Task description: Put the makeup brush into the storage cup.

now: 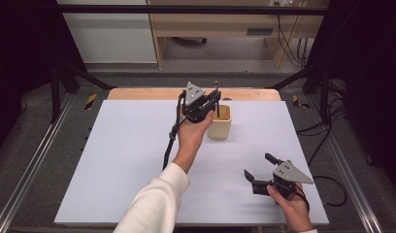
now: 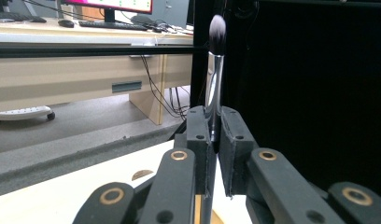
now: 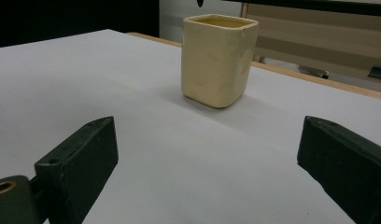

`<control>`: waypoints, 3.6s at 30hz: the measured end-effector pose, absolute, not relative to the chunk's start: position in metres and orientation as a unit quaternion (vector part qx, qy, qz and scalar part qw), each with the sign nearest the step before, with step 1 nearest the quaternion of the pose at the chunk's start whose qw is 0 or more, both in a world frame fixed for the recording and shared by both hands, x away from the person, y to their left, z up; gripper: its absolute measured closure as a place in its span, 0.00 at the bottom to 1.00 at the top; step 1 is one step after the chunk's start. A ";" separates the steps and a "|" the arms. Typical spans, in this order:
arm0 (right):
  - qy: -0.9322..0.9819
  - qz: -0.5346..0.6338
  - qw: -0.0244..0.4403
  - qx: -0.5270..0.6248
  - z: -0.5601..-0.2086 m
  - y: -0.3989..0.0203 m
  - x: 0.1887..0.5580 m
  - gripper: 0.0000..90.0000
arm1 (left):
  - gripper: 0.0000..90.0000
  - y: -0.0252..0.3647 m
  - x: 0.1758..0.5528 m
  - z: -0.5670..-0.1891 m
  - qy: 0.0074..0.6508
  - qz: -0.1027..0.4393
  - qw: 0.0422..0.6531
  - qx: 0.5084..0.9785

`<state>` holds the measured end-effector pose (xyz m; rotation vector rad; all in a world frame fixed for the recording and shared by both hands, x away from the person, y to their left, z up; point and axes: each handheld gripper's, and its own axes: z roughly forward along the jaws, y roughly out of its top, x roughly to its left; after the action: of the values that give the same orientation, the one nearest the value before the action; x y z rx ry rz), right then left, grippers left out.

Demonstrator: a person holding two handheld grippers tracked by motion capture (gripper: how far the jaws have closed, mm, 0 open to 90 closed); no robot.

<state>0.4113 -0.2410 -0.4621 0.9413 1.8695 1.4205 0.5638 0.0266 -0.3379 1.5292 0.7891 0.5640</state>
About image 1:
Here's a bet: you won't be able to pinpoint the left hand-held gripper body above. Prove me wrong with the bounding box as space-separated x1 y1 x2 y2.
180 81 214 124

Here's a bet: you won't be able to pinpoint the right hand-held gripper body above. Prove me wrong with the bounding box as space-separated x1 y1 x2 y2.
251 159 314 199

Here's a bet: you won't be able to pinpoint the black pen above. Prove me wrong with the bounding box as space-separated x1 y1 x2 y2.
214 80 220 118

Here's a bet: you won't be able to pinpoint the beige square pen holder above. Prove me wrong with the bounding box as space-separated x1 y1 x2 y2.
206 103 233 141

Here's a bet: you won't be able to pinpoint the person's right hand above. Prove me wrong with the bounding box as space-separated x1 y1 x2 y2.
266 183 314 233

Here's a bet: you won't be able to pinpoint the person's left hand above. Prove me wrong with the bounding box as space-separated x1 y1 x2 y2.
177 109 215 164

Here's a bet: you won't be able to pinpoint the wooden table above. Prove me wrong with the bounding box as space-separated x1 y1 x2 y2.
107 87 282 102

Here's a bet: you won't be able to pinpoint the yellow black warning tape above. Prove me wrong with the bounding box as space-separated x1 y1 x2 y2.
83 93 98 111
291 94 311 110

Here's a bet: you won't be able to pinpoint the light wooden desk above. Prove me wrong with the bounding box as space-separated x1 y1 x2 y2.
147 0 330 70

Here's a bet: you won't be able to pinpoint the white cabinet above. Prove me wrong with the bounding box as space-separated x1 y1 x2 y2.
55 0 158 65

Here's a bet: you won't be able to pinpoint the white power strip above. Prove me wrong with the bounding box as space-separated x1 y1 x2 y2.
268 0 297 8

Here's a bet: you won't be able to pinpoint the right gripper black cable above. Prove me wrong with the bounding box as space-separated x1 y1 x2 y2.
293 185 312 215

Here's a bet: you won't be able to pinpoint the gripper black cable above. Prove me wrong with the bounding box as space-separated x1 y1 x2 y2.
162 91 188 172
293 185 312 215

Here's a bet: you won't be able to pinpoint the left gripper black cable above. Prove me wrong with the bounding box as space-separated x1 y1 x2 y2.
162 91 188 172

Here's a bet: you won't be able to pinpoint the black floor cables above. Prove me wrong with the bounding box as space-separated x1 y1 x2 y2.
295 79 349 167

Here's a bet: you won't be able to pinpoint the black floor cable loop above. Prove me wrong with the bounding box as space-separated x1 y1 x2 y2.
312 175 348 208

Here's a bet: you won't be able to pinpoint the aluminium rail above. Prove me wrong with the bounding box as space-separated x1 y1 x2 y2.
306 94 385 233
0 93 75 233

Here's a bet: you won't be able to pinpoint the black hanging cables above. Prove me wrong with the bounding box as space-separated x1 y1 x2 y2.
276 14 312 69

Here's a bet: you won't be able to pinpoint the black horizontal frame bar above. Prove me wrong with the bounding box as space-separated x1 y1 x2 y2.
55 4 330 17

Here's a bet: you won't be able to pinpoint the black frame strut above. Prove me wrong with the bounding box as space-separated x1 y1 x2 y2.
266 62 334 126
49 59 118 124

